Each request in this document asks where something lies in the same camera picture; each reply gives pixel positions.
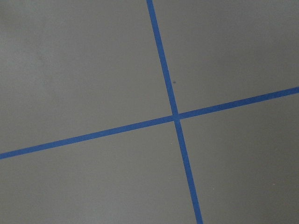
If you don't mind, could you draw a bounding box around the brown paper table cover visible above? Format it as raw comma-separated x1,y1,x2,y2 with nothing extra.
0,0,299,224

